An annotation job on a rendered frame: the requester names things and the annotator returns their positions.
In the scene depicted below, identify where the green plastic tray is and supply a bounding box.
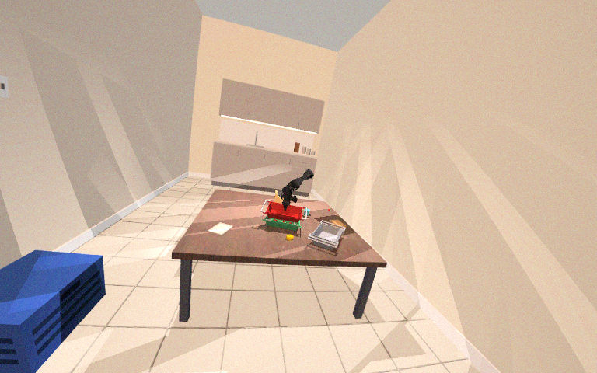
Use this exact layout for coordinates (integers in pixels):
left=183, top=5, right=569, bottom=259
left=261, top=216, right=302, bottom=231

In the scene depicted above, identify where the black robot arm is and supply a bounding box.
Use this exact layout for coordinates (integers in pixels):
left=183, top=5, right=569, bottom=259
left=278, top=169, right=314, bottom=203

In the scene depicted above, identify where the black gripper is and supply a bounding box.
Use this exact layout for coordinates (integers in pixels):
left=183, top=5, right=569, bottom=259
left=282, top=193, right=292, bottom=211

